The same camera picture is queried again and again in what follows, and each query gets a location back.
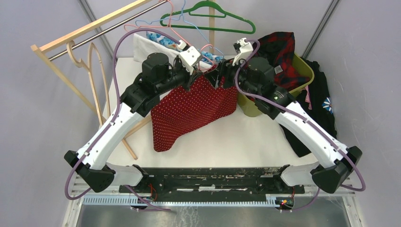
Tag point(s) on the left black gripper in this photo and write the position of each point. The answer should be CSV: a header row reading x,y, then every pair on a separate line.
x,y
190,77

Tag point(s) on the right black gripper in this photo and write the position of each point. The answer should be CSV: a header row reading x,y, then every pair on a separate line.
x,y
225,68

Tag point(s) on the red polka dot garment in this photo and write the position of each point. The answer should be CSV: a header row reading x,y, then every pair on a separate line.
x,y
181,112

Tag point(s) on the white garment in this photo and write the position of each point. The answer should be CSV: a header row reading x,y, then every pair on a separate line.
x,y
143,47

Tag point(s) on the red plaid shirt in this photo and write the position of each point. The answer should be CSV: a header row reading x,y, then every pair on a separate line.
x,y
279,49

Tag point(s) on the green hanger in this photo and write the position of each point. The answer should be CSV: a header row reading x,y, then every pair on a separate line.
x,y
211,11

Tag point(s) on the wooden hanger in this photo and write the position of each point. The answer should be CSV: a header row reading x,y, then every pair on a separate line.
x,y
87,66

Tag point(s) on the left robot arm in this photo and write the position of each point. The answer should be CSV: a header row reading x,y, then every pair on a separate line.
x,y
158,76

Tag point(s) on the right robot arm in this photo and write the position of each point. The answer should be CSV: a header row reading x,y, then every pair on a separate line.
x,y
336,164

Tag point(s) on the blue floral garment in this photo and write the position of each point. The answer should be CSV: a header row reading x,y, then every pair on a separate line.
x,y
162,40

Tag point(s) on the green plastic basket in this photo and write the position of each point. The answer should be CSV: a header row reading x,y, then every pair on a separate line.
x,y
250,109

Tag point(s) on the pink cloth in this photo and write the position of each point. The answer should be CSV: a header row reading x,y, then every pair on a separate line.
x,y
307,97

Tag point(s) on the black garment with flower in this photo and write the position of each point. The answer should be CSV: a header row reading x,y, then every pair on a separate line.
x,y
322,111

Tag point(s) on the wooden clothes rack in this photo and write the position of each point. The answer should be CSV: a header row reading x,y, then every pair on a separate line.
x,y
86,34

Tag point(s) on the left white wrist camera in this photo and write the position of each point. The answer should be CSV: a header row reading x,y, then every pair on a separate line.
x,y
189,57

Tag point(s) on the blue wire hanger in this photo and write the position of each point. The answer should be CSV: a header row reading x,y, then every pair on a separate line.
x,y
181,17

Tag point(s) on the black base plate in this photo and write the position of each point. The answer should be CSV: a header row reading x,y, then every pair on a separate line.
x,y
214,184

